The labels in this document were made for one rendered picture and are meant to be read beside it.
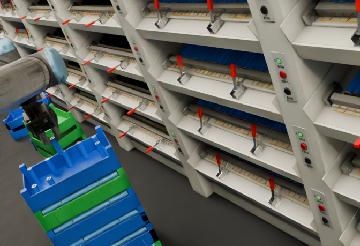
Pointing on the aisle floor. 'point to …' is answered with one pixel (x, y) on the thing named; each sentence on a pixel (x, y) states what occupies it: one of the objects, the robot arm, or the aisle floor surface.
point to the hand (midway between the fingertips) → (52, 138)
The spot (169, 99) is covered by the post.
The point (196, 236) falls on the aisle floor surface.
